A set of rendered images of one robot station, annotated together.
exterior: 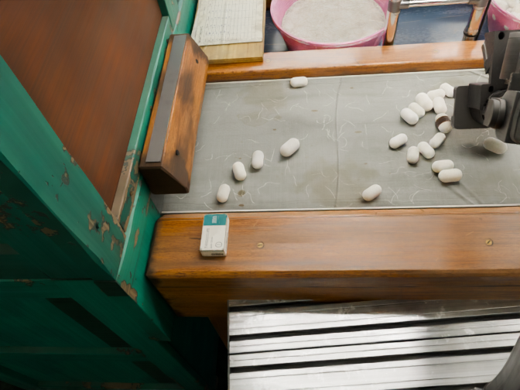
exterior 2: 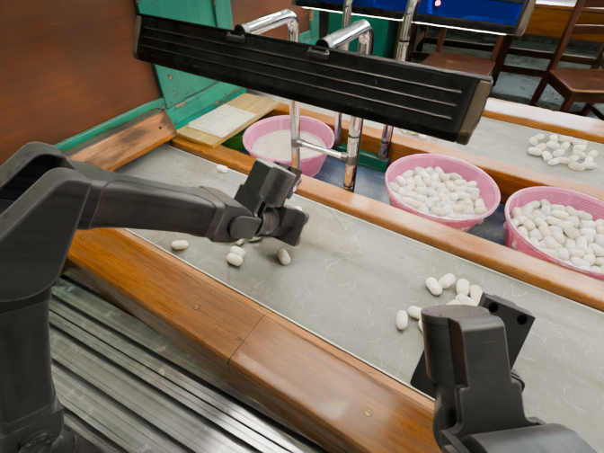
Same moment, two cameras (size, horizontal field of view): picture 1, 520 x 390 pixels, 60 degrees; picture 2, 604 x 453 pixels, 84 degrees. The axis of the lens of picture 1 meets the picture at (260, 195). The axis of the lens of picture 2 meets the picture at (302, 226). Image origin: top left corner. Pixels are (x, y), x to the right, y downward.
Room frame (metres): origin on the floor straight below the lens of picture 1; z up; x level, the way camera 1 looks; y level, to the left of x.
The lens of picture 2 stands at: (0.01, -0.58, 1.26)
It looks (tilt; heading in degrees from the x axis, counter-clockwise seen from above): 44 degrees down; 21
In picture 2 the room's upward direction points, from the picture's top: straight up
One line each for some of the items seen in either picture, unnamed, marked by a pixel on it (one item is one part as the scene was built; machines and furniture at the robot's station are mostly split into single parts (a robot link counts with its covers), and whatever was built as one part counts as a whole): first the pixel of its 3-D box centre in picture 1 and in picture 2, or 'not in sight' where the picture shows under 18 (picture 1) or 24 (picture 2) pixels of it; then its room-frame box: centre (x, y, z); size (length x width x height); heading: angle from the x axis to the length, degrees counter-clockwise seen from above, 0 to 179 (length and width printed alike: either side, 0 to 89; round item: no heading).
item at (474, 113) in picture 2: not in sight; (276, 63); (0.53, -0.34, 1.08); 0.62 x 0.08 x 0.07; 79
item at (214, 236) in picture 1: (214, 234); not in sight; (0.33, 0.07, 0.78); 0.06 x 0.04 x 0.02; 169
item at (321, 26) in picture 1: (332, 28); (288, 153); (0.83, -0.22, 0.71); 0.22 x 0.22 x 0.06
